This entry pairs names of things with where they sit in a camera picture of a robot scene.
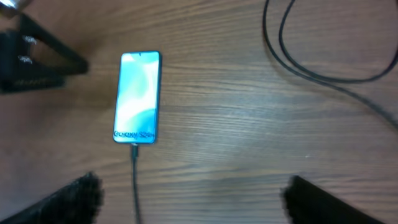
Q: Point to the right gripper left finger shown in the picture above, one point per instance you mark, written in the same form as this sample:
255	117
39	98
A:
79	202

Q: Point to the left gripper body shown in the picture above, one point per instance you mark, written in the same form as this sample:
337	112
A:
19	72

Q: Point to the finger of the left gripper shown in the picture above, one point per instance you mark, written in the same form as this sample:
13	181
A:
32	32

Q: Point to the Samsung Galaxy smartphone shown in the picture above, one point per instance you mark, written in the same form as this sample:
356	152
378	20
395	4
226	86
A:
137	100

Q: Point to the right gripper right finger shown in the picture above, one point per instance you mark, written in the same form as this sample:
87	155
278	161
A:
306	203

